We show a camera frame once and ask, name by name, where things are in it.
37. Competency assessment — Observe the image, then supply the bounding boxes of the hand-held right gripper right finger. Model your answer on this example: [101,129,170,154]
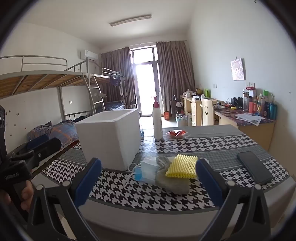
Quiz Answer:
[196,158,271,241]

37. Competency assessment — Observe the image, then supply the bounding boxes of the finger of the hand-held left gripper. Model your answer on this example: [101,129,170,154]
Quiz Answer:
[30,138,62,168]
[26,135,51,151]

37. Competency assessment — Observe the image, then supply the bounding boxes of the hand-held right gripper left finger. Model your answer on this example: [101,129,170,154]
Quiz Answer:
[26,158,102,241]

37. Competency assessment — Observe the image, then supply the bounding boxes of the yellow foam net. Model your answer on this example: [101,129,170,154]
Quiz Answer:
[165,154,199,179]

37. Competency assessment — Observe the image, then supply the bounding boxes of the grey fluffy cloth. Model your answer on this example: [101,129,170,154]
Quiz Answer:
[154,156,190,195]

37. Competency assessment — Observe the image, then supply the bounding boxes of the white foam box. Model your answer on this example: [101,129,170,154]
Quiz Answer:
[74,109,141,171]

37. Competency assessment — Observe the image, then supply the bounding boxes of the light blue face mask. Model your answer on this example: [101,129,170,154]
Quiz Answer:
[139,160,159,184]

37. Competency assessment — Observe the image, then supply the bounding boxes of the person's left hand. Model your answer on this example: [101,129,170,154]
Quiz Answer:
[0,179,36,211]

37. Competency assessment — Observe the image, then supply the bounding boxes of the blue orange patterned quilt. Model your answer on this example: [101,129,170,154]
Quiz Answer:
[27,121,78,142]

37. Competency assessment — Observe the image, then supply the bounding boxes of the houndstooth tablecloth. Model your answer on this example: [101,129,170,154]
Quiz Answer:
[43,125,290,212]

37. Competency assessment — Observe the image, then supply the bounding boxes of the red snack packet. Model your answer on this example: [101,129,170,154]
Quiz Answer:
[166,130,188,139]

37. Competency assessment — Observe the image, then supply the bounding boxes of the metal bunk bed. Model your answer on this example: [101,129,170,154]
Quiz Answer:
[89,67,127,114]
[0,55,105,149]

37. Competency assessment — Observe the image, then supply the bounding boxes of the white plastic bucket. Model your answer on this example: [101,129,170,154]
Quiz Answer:
[175,114,188,127]

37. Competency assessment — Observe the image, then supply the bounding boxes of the long wooden desk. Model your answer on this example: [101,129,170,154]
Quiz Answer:
[214,102,277,151]

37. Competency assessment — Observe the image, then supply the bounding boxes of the wooden smiley face chair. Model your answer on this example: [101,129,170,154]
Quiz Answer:
[200,98,219,127]

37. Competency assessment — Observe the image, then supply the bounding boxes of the wooden desk with drawers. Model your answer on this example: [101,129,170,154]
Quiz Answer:
[180,96,204,127]

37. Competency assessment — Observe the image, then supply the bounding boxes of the loose papers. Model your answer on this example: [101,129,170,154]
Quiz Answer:
[234,113,265,127]

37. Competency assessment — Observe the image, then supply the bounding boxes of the white pump lotion bottle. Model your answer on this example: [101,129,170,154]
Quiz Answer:
[151,96,164,140]

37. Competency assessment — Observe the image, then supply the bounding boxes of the blue mattress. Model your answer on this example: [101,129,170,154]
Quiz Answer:
[104,101,127,111]

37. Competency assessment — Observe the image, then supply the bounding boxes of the dark bag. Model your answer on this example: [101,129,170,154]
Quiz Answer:
[170,95,184,117]

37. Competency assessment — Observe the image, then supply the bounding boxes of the black headphones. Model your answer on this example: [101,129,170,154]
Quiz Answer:
[231,97,244,108]

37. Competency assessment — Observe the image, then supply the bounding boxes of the dark hanging clothes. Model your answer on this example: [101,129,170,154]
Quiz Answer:
[110,74,125,88]

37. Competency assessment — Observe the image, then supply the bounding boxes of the row of bottles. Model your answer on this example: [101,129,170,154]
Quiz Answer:
[243,87,278,120]

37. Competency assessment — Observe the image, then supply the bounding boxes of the white air conditioner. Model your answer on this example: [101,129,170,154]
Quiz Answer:
[80,49,99,61]

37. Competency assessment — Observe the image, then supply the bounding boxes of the brown curtain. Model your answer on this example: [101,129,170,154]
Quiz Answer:
[156,40,196,117]
[100,46,136,110]

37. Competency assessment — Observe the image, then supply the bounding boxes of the glass balcony door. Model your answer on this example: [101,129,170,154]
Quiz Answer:
[130,46,161,116]

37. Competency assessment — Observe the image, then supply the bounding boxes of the ceiling tube light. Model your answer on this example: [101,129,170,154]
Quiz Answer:
[110,14,152,27]

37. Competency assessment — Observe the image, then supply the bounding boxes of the wall poster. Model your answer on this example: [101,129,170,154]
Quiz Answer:
[230,58,245,81]

